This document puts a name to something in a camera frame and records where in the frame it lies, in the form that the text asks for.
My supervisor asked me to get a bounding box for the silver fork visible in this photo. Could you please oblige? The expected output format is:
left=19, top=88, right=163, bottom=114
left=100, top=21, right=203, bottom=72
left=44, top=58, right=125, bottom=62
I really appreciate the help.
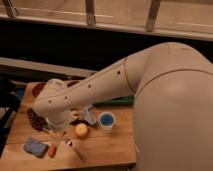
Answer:
left=66, top=140, right=85, bottom=163

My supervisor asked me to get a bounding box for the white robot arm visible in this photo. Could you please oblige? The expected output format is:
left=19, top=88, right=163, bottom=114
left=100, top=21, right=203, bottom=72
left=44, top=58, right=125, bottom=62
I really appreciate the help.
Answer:
left=33, top=42, right=213, bottom=171

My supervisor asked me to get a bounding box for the purple bowl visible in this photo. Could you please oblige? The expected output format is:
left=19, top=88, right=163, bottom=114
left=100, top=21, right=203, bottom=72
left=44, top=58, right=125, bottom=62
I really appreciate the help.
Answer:
left=67, top=80, right=79, bottom=87

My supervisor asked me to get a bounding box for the orange bowl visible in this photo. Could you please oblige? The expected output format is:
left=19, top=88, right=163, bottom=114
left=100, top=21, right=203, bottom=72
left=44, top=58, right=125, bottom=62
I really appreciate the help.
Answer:
left=32, top=82, right=45, bottom=98

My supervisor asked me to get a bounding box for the green plastic tray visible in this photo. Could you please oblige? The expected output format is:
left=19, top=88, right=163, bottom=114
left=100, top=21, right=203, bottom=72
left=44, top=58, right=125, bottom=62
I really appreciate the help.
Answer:
left=94, top=96, right=134, bottom=106

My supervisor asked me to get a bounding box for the white cup with blue inside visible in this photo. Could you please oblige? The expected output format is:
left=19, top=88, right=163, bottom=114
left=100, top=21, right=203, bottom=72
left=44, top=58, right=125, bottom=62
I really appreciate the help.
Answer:
left=98, top=112, right=116, bottom=130

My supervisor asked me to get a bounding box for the grey crumpled cloth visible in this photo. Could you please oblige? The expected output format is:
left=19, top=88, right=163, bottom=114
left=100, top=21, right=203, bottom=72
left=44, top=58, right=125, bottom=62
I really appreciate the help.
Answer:
left=82, top=105, right=97, bottom=125

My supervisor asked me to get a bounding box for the wooden board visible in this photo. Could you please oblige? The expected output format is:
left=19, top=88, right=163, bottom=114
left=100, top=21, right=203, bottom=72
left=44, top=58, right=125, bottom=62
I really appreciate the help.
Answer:
left=0, top=82, right=136, bottom=171

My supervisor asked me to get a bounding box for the yellow round fruit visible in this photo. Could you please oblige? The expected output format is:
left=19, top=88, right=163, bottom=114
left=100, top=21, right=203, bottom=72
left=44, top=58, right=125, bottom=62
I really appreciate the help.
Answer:
left=74, top=123, right=89, bottom=138

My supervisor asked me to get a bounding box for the brown pine cone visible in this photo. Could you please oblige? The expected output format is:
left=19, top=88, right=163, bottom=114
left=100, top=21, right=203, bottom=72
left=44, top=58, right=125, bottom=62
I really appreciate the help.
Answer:
left=27, top=108, right=47, bottom=131

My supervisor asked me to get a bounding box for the orange carrot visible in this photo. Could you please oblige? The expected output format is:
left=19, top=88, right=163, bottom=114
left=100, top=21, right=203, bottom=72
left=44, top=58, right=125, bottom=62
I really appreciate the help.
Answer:
left=48, top=143, right=57, bottom=158

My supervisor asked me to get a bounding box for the blue sponge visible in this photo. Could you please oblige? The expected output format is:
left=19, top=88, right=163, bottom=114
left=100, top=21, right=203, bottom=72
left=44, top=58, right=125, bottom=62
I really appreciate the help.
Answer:
left=23, top=137, right=49, bottom=158

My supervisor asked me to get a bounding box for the dark chair at left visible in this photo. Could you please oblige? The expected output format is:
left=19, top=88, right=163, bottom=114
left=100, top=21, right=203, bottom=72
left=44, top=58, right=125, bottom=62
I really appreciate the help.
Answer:
left=0, top=75, right=20, bottom=156

